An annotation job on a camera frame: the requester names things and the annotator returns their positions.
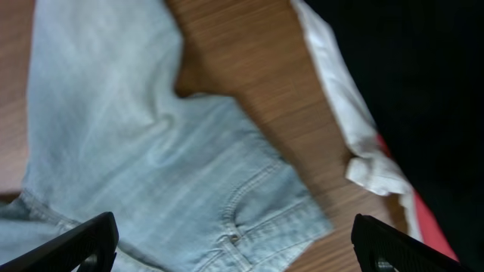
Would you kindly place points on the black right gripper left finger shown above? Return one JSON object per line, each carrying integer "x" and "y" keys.
{"x": 89, "y": 247}

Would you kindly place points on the light blue denim shorts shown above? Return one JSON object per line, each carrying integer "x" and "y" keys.
{"x": 192, "y": 182}

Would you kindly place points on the black garment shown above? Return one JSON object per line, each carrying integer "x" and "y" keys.
{"x": 418, "y": 65}

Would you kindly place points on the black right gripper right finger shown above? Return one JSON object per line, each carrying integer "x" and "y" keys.
{"x": 382, "y": 248}

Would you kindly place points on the white cloth garment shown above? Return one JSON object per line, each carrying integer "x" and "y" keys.
{"x": 371, "y": 168}

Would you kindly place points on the red garment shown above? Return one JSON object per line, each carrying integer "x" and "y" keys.
{"x": 422, "y": 224}

